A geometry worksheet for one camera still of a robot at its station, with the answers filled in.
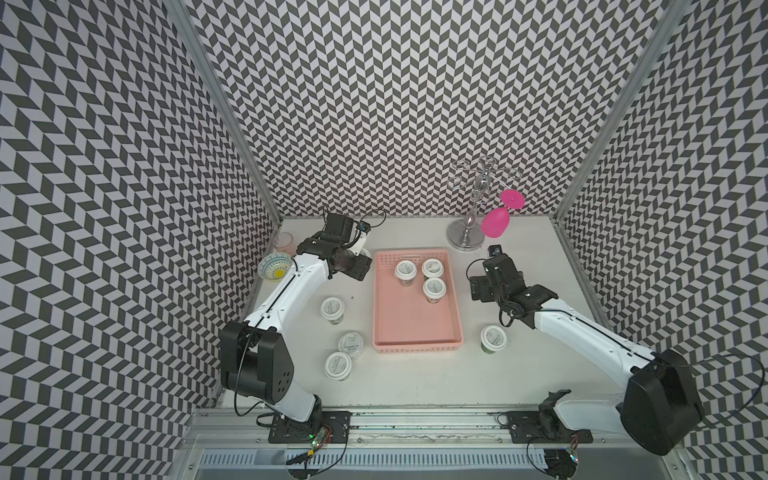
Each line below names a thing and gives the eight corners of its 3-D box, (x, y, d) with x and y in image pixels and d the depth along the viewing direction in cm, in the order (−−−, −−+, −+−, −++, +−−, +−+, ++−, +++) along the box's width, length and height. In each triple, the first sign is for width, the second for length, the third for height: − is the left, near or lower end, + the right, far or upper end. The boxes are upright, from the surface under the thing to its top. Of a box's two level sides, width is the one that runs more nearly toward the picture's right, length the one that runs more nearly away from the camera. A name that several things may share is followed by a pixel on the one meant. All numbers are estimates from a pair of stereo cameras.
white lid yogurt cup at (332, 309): (323, 326, 91) (318, 314, 85) (326, 309, 95) (322, 297, 89) (344, 326, 91) (341, 315, 85) (346, 309, 95) (343, 297, 89)
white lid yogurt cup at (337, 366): (327, 383, 80) (322, 376, 75) (330, 360, 84) (326, 352, 79) (351, 383, 80) (348, 376, 75) (353, 360, 84) (350, 352, 79)
